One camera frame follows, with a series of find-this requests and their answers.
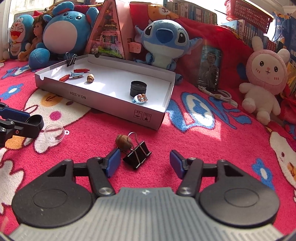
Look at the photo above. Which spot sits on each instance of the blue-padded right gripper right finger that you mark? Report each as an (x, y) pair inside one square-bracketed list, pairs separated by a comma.
[(190, 171)]

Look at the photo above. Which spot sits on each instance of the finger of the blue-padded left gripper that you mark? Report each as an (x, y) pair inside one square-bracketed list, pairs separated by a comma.
[(28, 129), (14, 114)]

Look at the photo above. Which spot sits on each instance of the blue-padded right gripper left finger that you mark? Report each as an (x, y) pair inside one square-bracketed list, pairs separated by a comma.
[(99, 170)]

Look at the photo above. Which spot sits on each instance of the brown hazelnut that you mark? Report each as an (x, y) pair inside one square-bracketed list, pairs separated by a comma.
[(90, 78), (123, 142)]

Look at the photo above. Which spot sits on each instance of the clear plastic dome cup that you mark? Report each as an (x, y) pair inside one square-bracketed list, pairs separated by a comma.
[(55, 133)]

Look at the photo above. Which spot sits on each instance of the red crayon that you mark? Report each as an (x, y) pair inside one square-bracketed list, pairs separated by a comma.
[(81, 70), (64, 78)]

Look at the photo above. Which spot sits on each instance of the light blue hair clip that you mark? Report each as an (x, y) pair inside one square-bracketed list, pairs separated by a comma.
[(76, 75)]

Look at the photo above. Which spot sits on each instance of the small blue food plate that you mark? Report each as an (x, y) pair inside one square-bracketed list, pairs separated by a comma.
[(140, 99)]

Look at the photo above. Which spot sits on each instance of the black round lid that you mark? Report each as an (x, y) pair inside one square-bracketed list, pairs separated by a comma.
[(138, 85), (135, 91)]

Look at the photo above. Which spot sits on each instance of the pink cartoon fleece blanket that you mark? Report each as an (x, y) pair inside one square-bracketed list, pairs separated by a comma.
[(194, 125)]

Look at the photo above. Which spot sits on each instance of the Doraemon plush toy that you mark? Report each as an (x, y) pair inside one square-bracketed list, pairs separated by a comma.
[(19, 35)]

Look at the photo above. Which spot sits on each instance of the black binder clip on box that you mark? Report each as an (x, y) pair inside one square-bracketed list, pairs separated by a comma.
[(70, 58)]

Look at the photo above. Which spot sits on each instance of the white shallow cardboard box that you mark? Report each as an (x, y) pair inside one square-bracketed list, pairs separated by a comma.
[(110, 91)]

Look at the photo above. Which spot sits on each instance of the brown-haired doll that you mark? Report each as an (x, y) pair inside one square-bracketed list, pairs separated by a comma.
[(36, 37)]

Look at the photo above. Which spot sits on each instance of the round blue plush toy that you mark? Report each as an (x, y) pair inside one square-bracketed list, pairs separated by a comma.
[(66, 30)]

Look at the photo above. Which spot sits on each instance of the black smartphone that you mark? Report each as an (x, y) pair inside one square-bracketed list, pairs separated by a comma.
[(209, 69)]

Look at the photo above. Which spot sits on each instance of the pink bunny plush toy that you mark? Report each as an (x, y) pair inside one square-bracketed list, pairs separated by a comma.
[(267, 76)]

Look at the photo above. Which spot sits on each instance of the pink triangular miniature house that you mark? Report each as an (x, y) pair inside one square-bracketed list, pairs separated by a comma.
[(113, 32)]

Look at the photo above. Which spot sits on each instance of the Stitch plush toy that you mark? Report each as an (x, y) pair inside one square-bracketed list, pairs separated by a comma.
[(165, 41)]

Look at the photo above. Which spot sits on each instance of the row of books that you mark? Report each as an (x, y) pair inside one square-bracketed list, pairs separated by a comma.
[(281, 29)]

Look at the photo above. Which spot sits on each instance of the red basket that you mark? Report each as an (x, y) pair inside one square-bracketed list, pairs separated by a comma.
[(242, 10)]

